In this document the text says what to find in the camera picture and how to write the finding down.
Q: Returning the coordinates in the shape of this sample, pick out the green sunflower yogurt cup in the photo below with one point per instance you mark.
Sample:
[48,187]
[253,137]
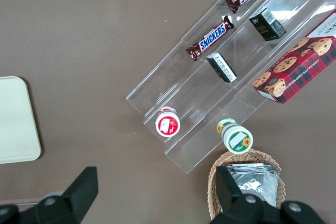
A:
[237,140]

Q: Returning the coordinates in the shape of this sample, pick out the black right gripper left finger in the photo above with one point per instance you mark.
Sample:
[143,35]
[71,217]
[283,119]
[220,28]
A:
[78,190]

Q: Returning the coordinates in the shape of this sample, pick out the light wicker basket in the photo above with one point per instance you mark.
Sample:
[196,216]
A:
[252,157]

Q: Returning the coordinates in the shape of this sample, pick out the red strawberry yogurt cup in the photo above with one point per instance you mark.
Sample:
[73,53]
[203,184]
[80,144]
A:
[167,125]

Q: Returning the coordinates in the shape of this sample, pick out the small black carton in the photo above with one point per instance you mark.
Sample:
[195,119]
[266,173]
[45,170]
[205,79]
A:
[266,26]
[223,68]

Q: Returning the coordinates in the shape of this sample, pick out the silver foil packet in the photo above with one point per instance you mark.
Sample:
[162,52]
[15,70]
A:
[257,182]

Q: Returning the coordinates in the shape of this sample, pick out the clear acrylic stepped display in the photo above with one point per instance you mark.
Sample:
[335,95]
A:
[168,77]

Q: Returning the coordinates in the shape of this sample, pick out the beige plastic tray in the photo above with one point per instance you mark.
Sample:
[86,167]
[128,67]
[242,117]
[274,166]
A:
[15,119]

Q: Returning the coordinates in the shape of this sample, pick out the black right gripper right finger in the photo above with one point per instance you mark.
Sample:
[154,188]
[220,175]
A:
[229,190]

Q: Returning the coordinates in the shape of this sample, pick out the red tartan cookie box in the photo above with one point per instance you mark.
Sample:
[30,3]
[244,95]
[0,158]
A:
[302,72]

